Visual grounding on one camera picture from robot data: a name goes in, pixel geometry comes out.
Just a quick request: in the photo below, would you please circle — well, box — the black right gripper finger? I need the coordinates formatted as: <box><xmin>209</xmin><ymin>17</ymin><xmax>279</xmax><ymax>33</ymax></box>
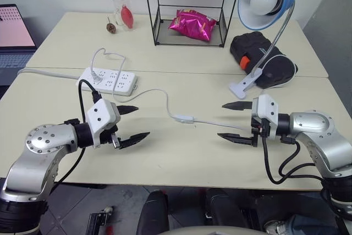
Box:
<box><xmin>217</xmin><ymin>132</ymin><xmax>254</xmax><ymax>146</ymax></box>
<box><xmin>222</xmin><ymin>101</ymin><xmax>254</xmax><ymax>111</ymax></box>

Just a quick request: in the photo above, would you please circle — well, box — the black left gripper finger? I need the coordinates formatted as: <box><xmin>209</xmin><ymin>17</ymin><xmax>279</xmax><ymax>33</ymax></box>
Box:
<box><xmin>119</xmin><ymin>132</ymin><xmax>151</xmax><ymax>150</ymax></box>
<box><xmin>116</xmin><ymin>105</ymin><xmax>140</xmax><ymax>116</ymax></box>

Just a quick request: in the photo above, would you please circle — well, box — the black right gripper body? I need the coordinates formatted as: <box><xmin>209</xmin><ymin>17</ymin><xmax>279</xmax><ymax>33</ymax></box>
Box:
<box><xmin>250</xmin><ymin>116</ymin><xmax>270</xmax><ymax>148</ymax></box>

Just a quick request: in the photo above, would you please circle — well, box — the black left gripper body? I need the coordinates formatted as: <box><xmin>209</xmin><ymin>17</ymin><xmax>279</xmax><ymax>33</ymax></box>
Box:
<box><xmin>98</xmin><ymin>124</ymin><xmax>122</xmax><ymax>151</ymax></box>

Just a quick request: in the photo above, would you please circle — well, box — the white power strip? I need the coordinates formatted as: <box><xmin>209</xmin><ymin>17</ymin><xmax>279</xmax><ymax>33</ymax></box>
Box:
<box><xmin>79</xmin><ymin>67</ymin><xmax>139</xmax><ymax>97</ymax></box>

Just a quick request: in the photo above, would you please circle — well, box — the black bag with orange buckle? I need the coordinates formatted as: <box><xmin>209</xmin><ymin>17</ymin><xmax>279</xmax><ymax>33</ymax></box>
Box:
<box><xmin>229</xmin><ymin>31</ymin><xmax>299</xmax><ymax>90</ymax></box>

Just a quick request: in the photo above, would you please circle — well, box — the dark rounded shape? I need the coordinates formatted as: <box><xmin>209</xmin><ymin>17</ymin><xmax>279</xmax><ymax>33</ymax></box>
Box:
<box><xmin>136</xmin><ymin>189</ymin><xmax>170</xmax><ymax>235</ymax></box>
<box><xmin>204</xmin><ymin>188</ymin><xmax>249</xmax><ymax>228</ymax></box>

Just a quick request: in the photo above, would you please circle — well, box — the black bar with white wheel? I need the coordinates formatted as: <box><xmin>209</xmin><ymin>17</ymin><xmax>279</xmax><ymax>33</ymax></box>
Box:
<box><xmin>84</xmin><ymin>206</ymin><xmax>115</xmax><ymax>235</ymax></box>

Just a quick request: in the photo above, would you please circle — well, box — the pink snack bag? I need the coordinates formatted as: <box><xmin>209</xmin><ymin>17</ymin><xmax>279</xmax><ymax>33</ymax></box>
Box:
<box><xmin>168</xmin><ymin>9</ymin><xmax>217</xmax><ymax>43</ymax></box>

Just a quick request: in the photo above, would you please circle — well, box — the red object in glass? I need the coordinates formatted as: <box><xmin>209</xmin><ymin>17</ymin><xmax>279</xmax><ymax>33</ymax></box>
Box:
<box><xmin>120</xmin><ymin>4</ymin><xmax>136</xmax><ymax>30</ymax></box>

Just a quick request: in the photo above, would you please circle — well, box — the white sneaker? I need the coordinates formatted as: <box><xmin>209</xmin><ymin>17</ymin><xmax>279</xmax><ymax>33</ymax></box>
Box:
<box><xmin>264</xmin><ymin>219</ymin><xmax>290</xmax><ymax>235</ymax></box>

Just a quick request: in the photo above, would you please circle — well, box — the clear glass cup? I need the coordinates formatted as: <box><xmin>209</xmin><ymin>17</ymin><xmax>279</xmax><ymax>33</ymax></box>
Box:
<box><xmin>111</xmin><ymin>0</ymin><xmax>136</xmax><ymax>31</ymax></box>

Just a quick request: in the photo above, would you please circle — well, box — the blue jeans leg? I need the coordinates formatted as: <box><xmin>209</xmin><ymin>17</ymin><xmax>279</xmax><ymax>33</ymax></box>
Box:
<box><xmin>287</xmin><ymin>214</ymin><xmax>339</xmax><ymax>235</ymax></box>

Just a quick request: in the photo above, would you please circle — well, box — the laptop with pink screen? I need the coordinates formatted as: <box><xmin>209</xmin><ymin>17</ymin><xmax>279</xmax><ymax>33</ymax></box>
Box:
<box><xmin>0</xmin><ymin>4</ymin><xmax>39</xmax><ymax>87</ymax></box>

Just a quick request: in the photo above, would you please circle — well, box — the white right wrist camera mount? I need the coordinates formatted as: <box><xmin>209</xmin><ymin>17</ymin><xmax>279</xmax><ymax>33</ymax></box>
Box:
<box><xmin>251</xmin><ymin>94</ymin><xmax>280</xmax><ymax>140</ymax></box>

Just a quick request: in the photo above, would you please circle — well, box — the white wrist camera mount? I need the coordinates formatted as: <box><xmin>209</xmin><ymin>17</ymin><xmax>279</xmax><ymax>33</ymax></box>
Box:
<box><xmin>251</xmin><ymin>94</ymin><xmax>280</xmax><ymax>140</ymax></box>
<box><xmin>85</xmin><ymin>99</ymin><xmax>122</xmax><ymax>149</ymax></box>

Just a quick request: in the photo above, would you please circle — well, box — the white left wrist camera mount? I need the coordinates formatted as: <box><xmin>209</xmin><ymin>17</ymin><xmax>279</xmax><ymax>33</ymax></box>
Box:
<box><xmin>85</xmin><ymin>99</ymin><xmax>122</xmax><ymax>149</ymax></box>

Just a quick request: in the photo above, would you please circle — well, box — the white cable with switch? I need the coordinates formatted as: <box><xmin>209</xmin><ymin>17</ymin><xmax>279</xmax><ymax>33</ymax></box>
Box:
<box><xmin>90</xmin><ymin>48</ymin><xmax>255</xmax><ymax>134</ymax></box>

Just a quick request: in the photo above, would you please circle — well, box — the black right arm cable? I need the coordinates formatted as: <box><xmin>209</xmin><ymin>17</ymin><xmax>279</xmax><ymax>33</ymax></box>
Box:
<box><xmin>262</xmin><ymin>134</ymin><xmax>326</xmax><ymax>185</ymax></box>

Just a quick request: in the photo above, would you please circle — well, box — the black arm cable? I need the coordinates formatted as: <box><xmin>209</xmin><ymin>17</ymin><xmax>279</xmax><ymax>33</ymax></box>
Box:
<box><xmin>53</xmin><ymin>79</ymin><xmax>103</xmax><ymax>184</ymax></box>
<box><xmin>262</xmin><ymin>134</ymin><xmax>326</xmax><ymax>185</ymax></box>

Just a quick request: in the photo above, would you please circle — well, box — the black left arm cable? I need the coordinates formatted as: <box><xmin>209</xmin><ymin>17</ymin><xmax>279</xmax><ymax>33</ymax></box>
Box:
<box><xmin>53</xmin><ymin>79</ymin><xmax>103</xmax><ymax>184</ymax></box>

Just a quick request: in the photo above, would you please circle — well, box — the white inline cord switch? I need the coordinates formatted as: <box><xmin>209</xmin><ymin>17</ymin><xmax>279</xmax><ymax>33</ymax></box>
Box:
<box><xmin>172</xmin><ymin>113</ymin><xmax>195</xmax><ymax>124</ymax></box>

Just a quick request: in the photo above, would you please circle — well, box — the black wire frame rack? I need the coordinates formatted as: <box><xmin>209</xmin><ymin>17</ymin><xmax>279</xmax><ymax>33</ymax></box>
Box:
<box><xmin>142</xmin><ymin>0</ymin><xmax>245</xmax><ymax>48</ymax></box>

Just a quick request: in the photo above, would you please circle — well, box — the grey power strip cable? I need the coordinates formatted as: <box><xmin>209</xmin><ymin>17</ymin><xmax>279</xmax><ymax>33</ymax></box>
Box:
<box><xmin>17</xmin><ymin>67</ymin><xmax>84</xmax><ymax>80</ymax></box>

